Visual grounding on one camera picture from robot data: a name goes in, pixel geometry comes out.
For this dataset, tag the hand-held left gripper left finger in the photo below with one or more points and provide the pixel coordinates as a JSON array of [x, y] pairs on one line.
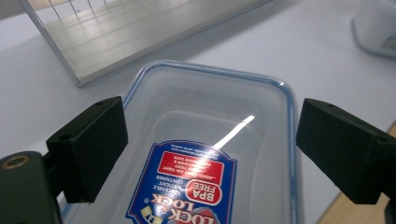
[[90, 149]]

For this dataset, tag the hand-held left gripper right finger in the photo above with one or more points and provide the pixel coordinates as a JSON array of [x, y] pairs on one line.
[[345, 149]]

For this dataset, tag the clear plastic container blue label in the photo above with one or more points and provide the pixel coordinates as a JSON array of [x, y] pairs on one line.
[[205, 102]]

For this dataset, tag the white square lidded box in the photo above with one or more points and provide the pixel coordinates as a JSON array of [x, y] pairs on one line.
[[376, 28]]

